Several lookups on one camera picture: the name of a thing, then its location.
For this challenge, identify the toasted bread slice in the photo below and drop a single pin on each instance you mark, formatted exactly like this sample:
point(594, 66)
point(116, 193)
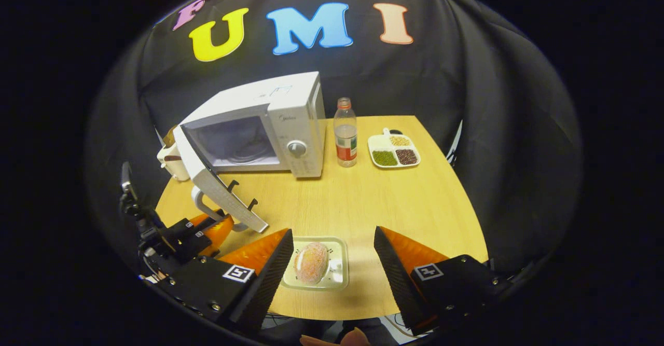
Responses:
point(168, 136)

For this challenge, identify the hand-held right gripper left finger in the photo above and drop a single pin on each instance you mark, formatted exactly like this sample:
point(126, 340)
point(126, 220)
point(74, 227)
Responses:
point(270, 289)

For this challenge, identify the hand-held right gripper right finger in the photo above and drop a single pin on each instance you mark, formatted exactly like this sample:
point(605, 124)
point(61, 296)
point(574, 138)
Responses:
point(399, 284)

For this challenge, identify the white toaster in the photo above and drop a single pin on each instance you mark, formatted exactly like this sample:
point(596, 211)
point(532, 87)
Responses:
point(174, 164)

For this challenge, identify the white microwave oven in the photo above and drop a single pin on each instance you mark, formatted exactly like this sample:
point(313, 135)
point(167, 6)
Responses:
point(290, 107)

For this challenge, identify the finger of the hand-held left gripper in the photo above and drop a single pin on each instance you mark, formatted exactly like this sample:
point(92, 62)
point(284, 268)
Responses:
point(220, 234)
point(181, 230)

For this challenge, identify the white divided plate with beans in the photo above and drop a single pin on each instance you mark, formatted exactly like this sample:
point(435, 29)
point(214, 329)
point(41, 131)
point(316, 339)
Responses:
point(394, 151)

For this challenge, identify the crumb-coated round bread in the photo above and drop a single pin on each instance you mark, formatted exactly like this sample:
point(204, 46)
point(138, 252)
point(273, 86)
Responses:
point(311, 263)

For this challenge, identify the clear plastic bottle red label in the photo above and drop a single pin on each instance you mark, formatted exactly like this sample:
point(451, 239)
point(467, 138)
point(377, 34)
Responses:
point(345, 138)

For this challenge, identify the glass turntable plate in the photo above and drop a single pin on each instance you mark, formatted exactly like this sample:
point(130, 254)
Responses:
point(244, 154)

